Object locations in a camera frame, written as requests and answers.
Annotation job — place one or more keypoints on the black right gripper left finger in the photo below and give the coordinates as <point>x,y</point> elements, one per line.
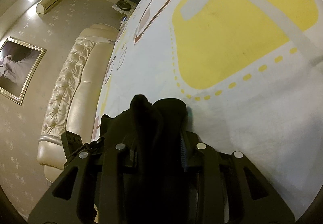
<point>91,189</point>

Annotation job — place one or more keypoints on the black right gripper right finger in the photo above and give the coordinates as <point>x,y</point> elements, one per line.
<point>227,188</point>

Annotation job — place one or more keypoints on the black pants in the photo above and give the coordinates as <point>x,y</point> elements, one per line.
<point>145,175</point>

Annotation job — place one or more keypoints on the cream tufted headboard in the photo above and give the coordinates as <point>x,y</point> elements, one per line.
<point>74,99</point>

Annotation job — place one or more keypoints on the white air conditioner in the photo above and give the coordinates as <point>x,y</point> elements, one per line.
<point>44,6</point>

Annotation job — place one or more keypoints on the white round fan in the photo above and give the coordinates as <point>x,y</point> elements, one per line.
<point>123,7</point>

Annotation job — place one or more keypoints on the patterned white bed sheet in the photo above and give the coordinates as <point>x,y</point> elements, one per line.
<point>250,72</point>

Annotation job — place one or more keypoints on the framed wall picture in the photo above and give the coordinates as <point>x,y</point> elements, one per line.
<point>19,61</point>

